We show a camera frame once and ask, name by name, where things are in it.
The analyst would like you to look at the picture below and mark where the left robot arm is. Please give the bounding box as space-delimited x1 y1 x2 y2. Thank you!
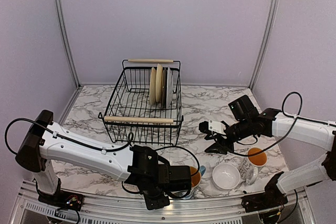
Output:
12 110 192 211

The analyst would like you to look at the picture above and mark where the white patterned mug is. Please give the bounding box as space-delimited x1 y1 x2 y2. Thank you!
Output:
238 147 268 185

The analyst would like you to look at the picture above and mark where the blue handled mug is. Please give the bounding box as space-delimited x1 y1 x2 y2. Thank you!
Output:
183 165 206 200

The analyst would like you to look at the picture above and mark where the pale yellow round plate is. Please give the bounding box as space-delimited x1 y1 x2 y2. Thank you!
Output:
155 63 163 103

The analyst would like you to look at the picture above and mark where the aluminium frame post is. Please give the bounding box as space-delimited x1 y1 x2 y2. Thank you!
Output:
248 0 279 91
54 0 81 89

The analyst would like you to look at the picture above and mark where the cream bird pattern plate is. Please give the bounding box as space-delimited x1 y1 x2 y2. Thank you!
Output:
149 67 156 105

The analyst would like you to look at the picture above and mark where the black wire dish rack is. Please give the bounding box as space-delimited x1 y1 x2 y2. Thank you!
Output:
98 59 184 146

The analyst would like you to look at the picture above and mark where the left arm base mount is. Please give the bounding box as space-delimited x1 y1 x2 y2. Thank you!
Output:
38 190 84 211

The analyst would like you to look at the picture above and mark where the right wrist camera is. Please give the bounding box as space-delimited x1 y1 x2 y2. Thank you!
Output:
198 120 228 135

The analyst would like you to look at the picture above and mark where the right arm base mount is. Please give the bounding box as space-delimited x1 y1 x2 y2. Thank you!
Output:
241 192 288 213

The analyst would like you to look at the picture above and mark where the red and teal plate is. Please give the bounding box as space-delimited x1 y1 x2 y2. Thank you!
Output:
166 68 173 107

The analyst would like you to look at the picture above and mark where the left aluminium frame post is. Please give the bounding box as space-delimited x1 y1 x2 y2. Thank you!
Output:
54 0 81 89

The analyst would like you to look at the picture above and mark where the aluminium front rail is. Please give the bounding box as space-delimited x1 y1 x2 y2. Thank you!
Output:
10 189 316 224

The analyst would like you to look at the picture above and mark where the small white bowl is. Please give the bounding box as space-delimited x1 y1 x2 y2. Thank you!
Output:
212 163 240 190

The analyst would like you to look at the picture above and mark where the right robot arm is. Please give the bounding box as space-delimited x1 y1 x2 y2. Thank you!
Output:
198 95 335 212

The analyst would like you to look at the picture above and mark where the grey reindeer plate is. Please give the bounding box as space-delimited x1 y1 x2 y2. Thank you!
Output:
161 68 169 108

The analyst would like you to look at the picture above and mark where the right aluminium frame post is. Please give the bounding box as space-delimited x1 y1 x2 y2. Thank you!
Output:
248 0 279 91

